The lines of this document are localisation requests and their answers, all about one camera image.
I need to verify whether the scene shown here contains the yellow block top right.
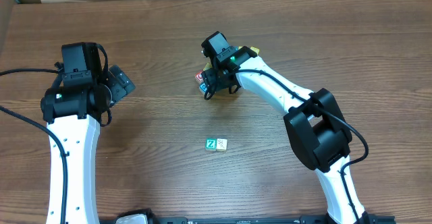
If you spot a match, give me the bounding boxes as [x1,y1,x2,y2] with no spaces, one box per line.
[250,47,260,54]

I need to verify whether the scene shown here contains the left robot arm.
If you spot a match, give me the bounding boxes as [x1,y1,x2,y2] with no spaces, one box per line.
[46,114,102,223]

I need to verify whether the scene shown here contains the blue letter P block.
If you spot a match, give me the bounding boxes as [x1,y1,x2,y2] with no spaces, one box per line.
[199,83,207,94]

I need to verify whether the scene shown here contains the green letter Z block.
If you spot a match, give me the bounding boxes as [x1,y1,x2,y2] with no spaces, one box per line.
[205,138,217,151]

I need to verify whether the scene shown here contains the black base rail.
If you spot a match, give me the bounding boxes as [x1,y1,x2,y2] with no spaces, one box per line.
[95,208,396,224]

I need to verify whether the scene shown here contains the yellow block upper cluster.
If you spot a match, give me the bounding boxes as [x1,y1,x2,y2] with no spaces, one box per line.
[203,63,212,71]

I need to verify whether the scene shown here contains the red letter Q block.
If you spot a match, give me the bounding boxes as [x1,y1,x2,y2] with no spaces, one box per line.
[195,70,203,84]

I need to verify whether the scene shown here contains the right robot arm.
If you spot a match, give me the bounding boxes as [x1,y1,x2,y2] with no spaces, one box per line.
[202,45,369,223]

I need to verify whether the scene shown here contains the white picture block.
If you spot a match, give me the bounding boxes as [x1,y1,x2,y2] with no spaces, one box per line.
[216,138,227,151]

